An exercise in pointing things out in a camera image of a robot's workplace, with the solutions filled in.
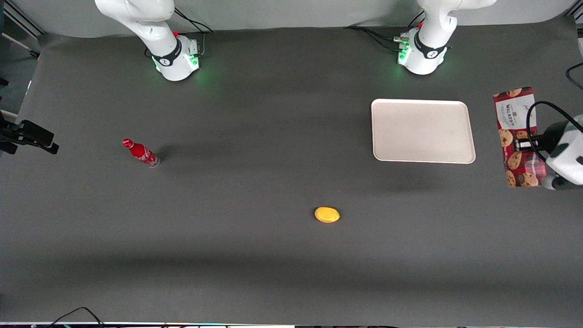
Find red tartan cookie box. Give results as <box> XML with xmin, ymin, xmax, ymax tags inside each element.
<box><xmin>493</xmin><ymin>87</ymin><xmax>547</xmax><ymax>188</ymax></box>

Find white rectangular plastic tray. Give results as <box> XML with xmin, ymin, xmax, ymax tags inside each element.
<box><xmin>371</xmin><ymin>98</ymin><xmax>476</xmax><ymax>164</ymax></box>

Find yellow lemon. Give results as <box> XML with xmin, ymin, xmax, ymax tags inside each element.
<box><xmin>314</xmin><ymin>207</ymin><xmax>341</xmax><ymax>224</ymax></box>

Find red cola bottle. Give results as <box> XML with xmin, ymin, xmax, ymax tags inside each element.
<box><xmin>122</xmin><ymin>138</ymin><xmax>161</xmax><ymax>169</ymax></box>

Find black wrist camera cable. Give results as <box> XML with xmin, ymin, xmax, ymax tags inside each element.
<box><xmin>526</xmin><ymin>101</ymin><xmax>583</xmax><ymax>161</ymax></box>

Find black looped cable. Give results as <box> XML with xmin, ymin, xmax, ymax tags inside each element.
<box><xmin>566</xmin><ymin>62</ymin><xmax>583</xmax><ymax>91</ymax></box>

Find black left arm base cables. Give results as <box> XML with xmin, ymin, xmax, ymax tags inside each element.
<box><xmin>343</xmin><ymin>11</ymin><xmax>427</xmax><ymax>54</ymax></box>

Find black arm base cables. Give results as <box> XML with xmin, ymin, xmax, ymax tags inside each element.
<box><xmin>343</xmin><ymin>11</ymin><xmax>427</xmax><ymax>54</ymax></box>
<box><xmin>173</xmin><ymin>7</ymin><xmax>214</xmax><ymax>59</ymax></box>

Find black right arm base cables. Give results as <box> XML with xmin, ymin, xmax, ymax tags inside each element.
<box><xmin>173</xmin><ymin>7</ymin><xmax>214</xmax><ymax>59</ymax></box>

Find black cable at table edge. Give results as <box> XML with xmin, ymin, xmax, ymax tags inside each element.
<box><xmin>46</xmin><ymin>307</ymin><xmax>106</xmax><ymax>328</ymax></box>

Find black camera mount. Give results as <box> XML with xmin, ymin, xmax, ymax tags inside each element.
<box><xmin>0</xmin><ymin>112</ymin><xmax>60</xmax><ymax>155</ymax></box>

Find aluminium frame profile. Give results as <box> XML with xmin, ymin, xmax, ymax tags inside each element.
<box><xmin>0</xmin><ymin>0</ymin><xmax>47</xmax><ymax>38</ymax></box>

